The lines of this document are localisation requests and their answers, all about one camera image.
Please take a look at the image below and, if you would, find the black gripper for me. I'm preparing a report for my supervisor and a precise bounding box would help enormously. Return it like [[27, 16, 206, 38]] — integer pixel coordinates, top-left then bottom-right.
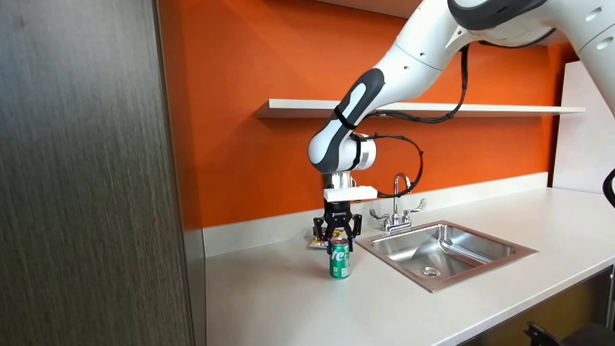
[[311, 199, 365, 253]]

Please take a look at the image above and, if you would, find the green soda can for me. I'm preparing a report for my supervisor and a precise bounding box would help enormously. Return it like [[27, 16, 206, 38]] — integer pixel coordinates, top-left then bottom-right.
[[329, 236, 354, 282]]

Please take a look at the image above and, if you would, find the chrome sink faucet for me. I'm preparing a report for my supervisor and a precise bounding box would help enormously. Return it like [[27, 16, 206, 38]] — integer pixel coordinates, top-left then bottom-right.
[[367, 170, 429, 234]]

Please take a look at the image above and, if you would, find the stainless steel sink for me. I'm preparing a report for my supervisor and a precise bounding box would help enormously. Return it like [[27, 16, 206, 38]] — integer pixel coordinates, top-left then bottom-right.
[[354, 218, 538, 295]]

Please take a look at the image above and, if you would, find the yellow red snack bag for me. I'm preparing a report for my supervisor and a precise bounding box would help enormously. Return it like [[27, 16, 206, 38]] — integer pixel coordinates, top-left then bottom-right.
[[306, 226, 332, 251]]

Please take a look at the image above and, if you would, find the white appliance side panel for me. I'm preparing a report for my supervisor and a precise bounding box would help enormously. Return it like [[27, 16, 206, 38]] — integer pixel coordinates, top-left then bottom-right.
[[550, 59, 615, 195]]

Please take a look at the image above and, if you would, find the dark wood cabinet panel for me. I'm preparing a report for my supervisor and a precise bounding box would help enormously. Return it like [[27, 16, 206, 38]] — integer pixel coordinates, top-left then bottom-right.
[[0, 0, 198, 346]]

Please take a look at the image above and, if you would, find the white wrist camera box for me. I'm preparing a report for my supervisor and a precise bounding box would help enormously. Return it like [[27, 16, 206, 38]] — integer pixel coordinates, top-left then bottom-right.
[[321, 184, 380, 205]]

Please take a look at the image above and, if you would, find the long white wall shelf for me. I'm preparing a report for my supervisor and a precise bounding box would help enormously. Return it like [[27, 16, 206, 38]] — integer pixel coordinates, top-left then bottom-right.
[[256, 95, 586, 122]]

